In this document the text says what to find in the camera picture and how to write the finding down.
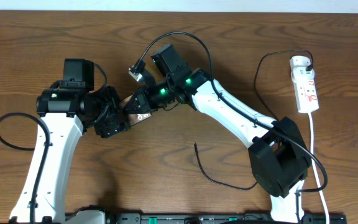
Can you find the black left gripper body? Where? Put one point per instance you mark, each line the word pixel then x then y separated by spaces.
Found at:
pixel 111 116

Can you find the white plug adapter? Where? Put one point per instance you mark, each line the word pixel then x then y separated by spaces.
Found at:
pixel 299 61

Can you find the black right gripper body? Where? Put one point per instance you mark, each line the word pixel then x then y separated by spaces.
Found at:
pixel 159 94

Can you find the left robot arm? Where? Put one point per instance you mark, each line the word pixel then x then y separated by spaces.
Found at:
pixel 65 111

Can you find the gold Galaxy smartphone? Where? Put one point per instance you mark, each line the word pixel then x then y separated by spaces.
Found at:
pixel 134 118

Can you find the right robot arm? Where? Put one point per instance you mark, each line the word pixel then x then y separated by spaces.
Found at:
pixel 278 156

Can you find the white power strip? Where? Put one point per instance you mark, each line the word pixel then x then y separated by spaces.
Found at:
pixel 305 90

